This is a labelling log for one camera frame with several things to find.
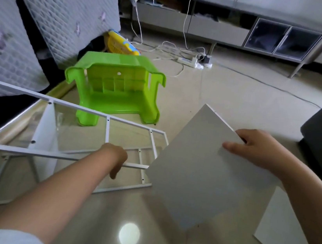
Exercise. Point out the person's right hand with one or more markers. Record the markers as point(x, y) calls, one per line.
point(258, 150)

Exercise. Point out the person's left hand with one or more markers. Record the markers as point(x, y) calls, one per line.
point(115, 157)

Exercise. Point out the person's right forearm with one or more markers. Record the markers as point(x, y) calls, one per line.
point(308, 216)

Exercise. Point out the person's left forearm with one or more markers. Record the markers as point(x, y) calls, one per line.
point(48, 194)

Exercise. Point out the green plastic stool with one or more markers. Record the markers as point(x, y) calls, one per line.
point(119, 82)

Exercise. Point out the white power strip with plugs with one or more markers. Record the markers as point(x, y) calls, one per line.
point(205, 60)

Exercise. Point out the long white power strip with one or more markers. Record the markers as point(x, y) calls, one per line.
point(188, 62)

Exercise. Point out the yellow plastic basket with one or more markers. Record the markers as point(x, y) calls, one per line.
point(121, 44)

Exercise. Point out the grey marble TV cabinet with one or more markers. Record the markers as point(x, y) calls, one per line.
point(239, 24)

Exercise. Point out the grey textured furniture cover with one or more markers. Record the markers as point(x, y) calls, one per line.
point(31, 26)

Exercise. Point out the chrome metal base rail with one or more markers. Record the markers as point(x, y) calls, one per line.
point(6, 129)

